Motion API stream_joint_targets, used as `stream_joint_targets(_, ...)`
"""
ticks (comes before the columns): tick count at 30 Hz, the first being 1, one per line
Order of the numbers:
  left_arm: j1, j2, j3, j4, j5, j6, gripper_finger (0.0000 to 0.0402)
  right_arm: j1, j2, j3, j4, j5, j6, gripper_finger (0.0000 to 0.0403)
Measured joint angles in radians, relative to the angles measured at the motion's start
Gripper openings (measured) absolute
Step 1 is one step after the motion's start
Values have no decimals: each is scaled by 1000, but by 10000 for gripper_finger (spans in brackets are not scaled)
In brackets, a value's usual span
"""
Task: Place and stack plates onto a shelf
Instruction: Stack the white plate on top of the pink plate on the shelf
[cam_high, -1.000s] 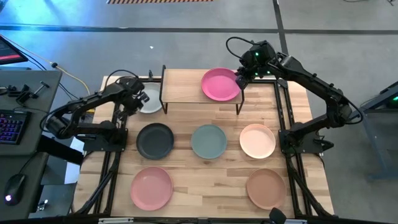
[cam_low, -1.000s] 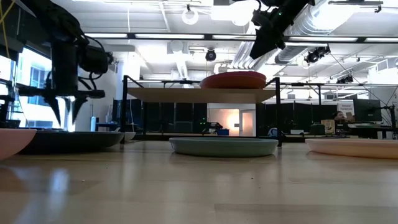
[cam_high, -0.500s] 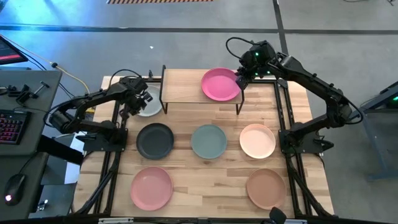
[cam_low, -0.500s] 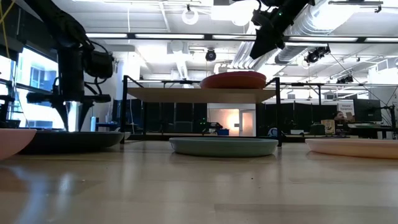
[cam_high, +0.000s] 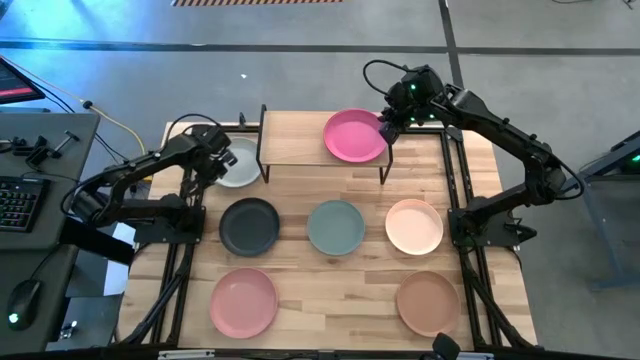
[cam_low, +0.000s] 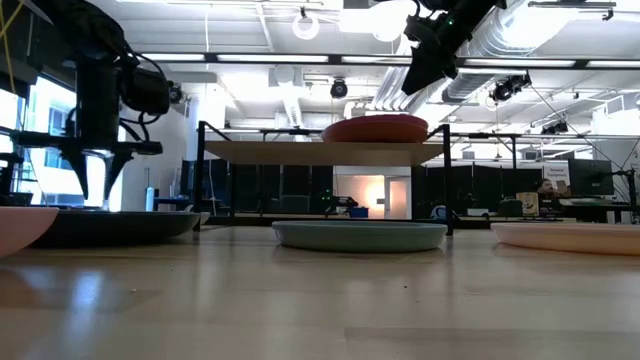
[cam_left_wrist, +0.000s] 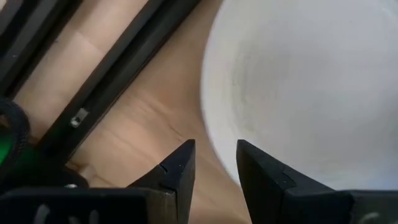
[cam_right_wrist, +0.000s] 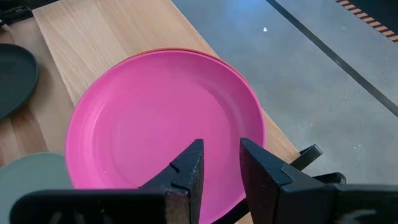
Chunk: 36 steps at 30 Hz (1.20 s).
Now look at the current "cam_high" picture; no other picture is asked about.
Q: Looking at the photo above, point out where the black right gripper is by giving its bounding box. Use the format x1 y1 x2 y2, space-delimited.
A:
378 79 449 147

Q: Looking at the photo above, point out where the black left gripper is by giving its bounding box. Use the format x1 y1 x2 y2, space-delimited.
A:
187 130 239 181

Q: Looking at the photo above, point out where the light grey plate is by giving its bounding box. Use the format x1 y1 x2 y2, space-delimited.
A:
215 136 262 189

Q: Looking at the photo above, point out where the magenta plate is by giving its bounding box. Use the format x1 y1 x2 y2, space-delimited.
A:
322 108 389 164

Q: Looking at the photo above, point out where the dark grey plate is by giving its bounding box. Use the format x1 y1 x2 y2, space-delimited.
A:
218 196 281 258

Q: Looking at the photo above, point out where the pale peach plate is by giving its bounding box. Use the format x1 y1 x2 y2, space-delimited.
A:
384 198 445 257

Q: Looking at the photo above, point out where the sage green plate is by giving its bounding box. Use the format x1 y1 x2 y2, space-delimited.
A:
306 199 367 257

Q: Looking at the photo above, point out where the light pink plate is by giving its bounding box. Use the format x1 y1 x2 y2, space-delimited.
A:
209 267 280 340

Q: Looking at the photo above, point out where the tan brown plate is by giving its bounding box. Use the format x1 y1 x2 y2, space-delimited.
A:
395 270 462 339

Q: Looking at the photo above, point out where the wooden shelf with black legs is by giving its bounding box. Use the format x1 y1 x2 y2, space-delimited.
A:
255 103 395 185

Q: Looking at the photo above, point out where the grey desk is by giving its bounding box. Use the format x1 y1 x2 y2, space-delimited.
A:
0 110 101 360

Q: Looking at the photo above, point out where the white paper sheet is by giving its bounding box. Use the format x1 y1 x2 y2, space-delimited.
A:
102 222 137 297

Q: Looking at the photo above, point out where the black clamp tool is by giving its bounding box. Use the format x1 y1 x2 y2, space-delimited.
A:
9 135 62 169

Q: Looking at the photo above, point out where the black backlit keyboard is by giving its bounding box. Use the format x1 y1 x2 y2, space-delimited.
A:
0 175 50 234

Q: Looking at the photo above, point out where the black computer monitor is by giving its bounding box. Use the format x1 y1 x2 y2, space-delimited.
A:
0 55 46 105

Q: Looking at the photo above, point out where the small silver clip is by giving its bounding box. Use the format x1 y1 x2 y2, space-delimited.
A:
58 319 79 341

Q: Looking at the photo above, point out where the black device with green light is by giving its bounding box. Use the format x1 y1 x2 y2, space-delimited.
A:
617 147 640 176

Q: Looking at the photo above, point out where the black computer mouse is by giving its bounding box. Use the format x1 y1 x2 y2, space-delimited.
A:
5 278 42 332

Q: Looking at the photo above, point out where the blue-grey metal cart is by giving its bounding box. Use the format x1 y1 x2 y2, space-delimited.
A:
572 130 640 294

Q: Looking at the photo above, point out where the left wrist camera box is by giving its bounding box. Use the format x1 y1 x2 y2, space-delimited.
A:
198 124 232 151

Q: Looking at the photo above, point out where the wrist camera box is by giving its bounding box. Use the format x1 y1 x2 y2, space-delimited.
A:
399 64 434 99
198 124 232 151

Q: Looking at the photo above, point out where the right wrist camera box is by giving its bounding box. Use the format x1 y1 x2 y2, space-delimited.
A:
399 64 434 99

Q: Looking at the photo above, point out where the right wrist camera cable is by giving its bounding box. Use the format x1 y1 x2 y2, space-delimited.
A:
362 59 409 96

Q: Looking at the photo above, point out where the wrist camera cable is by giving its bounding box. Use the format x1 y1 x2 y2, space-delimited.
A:
164 113 224 151
362 59 409 96

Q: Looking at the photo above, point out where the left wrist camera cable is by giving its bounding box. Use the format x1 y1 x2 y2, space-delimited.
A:
164 113 224 151

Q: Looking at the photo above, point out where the black aluminium table frame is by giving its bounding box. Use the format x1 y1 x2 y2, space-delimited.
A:
114 119 539 360

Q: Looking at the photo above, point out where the yellow cable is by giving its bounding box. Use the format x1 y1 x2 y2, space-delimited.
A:
0 55 147 157

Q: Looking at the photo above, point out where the black floor cable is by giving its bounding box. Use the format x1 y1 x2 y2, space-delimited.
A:
29 82 126 164

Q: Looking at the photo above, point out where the black T-handle tool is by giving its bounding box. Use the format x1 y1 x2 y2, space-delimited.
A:
52 130 81 154

